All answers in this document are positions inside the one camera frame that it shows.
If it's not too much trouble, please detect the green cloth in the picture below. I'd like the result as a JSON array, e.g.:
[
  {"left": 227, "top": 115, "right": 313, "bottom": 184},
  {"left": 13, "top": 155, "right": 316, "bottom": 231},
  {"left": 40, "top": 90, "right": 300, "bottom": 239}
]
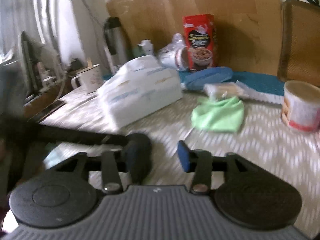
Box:
[{"left": 191, "top": 97, "right": 245, "bottom": 133}]

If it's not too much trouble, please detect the wrapped cracker packet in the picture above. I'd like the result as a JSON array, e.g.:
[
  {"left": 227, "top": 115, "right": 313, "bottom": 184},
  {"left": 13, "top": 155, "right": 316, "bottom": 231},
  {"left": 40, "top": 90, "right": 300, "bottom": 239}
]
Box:
[{"left": 203, "top": 82, "right": 245, "bottom": 101}]

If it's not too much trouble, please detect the white tissue pack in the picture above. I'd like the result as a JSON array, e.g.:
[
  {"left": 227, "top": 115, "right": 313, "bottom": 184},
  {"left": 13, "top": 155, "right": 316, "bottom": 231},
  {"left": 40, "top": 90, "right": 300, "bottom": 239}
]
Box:
[{"left": 97, "top": 55, "right": 183, "bottom": 129}]

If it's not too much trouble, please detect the white mug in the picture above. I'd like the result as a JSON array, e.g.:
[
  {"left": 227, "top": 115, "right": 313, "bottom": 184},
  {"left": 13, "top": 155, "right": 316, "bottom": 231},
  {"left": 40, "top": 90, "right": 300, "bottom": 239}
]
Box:
[{"left": 71, "top": 58, "right": 104, "bottom": 94}]

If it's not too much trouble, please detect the teal mat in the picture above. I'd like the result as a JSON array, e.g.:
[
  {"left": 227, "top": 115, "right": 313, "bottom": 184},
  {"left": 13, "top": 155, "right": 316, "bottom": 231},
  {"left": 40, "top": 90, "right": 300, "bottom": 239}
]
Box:
[{"left": 177, "top": 72, "right": 284, "bottom": 104}]

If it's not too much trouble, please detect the clear plastic bag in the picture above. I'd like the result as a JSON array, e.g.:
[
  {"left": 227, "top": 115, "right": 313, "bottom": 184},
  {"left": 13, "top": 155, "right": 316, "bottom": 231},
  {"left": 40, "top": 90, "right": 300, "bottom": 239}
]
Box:
[{"left": 157, "top": 33, "right": 189, "bottom": 72}]

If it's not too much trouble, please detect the white green bottle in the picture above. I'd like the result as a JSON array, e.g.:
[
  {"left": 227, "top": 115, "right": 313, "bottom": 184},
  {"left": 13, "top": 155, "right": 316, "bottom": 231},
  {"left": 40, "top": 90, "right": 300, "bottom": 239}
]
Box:
[{"left": 138, "top": 40, "right": 154, "bottom": 56}]

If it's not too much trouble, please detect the red cereal box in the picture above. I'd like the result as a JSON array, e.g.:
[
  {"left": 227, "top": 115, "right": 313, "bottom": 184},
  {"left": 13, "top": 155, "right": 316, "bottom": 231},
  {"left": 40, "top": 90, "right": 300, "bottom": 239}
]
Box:
[{"left": 183, "top": 14, "right": 219, "bottom": 71}]

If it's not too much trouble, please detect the brown folding chair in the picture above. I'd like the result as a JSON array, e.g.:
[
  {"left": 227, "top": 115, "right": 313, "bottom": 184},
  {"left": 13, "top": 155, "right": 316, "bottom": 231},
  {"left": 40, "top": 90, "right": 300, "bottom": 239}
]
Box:
[{"left": 277, "top": 0, "right": 320, "bottom": 87}]

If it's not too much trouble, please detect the wooden board panel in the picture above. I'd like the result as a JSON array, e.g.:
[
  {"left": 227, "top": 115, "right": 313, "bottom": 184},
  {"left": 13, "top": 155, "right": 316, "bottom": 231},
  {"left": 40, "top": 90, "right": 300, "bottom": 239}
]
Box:
[{"left": 106, "top": 0, "right": 281, "bottom": 75}]

